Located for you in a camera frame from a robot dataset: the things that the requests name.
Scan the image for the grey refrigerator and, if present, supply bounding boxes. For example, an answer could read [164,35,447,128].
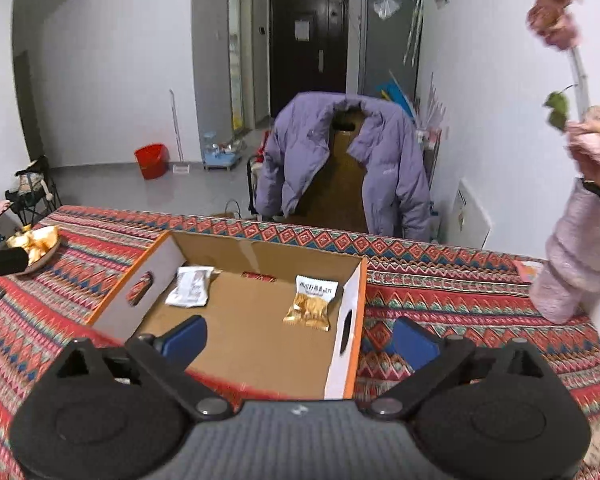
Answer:
[358,0,424,100]

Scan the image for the dark entrance door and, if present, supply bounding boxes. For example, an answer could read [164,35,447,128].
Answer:
[268,0,349,117]

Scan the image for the golden biscuit snack packet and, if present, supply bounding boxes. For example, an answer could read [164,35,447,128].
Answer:
[283,275,338,332]

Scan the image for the brown wooden chair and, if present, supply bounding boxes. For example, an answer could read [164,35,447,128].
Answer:
[286,108,367,233]

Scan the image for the white wall panel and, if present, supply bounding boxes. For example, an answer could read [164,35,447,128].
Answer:
[444,179,492,249]

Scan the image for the cardboard box with orange rim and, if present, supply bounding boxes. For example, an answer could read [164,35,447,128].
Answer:
[87,231,367,400]

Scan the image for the dried pink flowers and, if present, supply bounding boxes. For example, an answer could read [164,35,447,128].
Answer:
[526,0,600,194]

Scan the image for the white silver snack packet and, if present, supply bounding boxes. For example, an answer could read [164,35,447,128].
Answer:
[166,266,214,308]

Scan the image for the black folding chair with items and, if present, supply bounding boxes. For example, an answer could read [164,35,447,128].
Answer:
[5,155,62,226]

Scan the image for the colourful patterned tablecloth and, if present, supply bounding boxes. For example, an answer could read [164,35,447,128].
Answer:
[0,206,600,479]

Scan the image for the red plastic bucket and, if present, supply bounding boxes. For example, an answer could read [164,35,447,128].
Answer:
[134,143,169,180]

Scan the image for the white mop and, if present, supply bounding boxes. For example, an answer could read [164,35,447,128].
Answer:
[169,89,190,176]

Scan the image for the pink knitted vase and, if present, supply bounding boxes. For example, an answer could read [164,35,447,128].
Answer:
[529,178,600,324]

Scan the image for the blue low cart with items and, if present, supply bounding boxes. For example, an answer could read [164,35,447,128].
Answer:
[202,131,245,171]

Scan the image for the purple puffer jacket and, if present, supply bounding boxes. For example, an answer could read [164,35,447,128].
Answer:
[254,92,430,242]

